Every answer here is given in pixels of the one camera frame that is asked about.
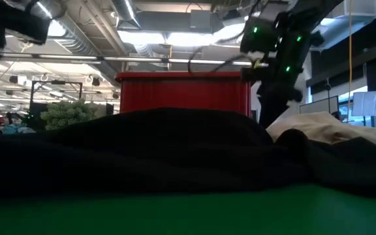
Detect smooth silver air duct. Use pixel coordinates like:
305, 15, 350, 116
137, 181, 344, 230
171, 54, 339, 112
111, 0, 142, 30

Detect black stand frame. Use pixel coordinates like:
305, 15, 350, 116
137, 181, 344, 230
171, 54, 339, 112
29, 80, 84, 114

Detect white sheet board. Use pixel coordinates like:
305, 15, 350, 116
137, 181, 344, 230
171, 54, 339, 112
351, 90, 376, 118

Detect beige garment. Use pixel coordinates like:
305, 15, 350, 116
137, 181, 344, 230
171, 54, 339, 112
266, 111, 376, 151

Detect yellow hanging cable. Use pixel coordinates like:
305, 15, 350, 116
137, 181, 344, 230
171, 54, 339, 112
347, 0, 353, 124

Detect green spiky plant ornament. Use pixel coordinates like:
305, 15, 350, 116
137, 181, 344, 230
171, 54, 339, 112
40, 99, 96, 131

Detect grey partition panel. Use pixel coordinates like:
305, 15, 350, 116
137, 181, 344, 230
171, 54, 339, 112
298, 95, 339, 115

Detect red ribbed plastic bin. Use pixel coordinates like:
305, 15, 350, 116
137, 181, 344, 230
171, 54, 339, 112
115, 71, 253, 118

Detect white ceiling duct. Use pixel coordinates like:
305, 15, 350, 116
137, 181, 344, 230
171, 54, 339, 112
320, 0, 376, 30

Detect grey ceiling box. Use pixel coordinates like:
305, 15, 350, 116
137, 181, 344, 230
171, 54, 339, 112
189, 9, 215, 31

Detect black garment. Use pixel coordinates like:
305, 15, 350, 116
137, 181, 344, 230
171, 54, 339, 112
0, 107, 376, 200

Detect ribbed silver air duct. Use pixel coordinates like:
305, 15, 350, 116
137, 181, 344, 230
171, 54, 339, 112
39, 0, 120, 86

